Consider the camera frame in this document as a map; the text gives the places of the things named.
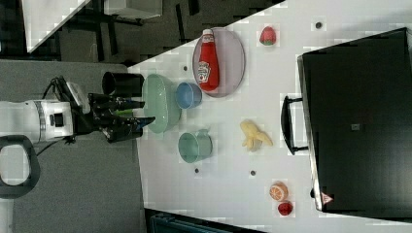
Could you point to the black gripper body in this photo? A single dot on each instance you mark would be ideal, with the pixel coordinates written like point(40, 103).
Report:
point(100, 118)

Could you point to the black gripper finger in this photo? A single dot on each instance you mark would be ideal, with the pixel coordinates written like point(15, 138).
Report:
point(128, 105)
point(137, 123)

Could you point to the yellow peeled toy banana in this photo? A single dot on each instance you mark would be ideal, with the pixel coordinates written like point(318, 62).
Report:
point(252, 134)

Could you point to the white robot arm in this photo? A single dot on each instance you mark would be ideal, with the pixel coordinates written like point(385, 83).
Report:
point(24, 125)

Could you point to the green mug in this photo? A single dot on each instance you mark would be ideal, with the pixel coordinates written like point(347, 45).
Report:
point(195, 146)

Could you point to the green spatula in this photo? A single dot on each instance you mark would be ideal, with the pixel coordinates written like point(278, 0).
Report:
point(124, 113)

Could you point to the black cylindrical cup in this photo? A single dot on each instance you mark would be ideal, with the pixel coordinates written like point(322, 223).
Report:
point(122, 84)

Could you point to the green perforated colander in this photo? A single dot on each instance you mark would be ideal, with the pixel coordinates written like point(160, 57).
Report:
point(159, 95)

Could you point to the blue bowl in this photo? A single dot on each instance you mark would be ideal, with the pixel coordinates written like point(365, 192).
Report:
point(188, 95)

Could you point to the red ketchup bottle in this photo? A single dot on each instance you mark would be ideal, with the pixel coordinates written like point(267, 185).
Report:
point(208, 71)

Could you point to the grey round plate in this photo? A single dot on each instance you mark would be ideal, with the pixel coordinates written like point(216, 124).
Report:
point(231, 62)

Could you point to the toy strawberry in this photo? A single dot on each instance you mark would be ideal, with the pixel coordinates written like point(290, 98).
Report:
point(268, 36)

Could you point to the toy orange half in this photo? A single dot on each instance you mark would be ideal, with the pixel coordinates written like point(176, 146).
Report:
point(279, 191)

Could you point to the small red toy fruit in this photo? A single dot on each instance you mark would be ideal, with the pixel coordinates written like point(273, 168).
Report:
point(285, 208)

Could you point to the black toaster oven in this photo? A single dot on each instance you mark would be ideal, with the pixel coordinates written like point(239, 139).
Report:
point(356, 99)

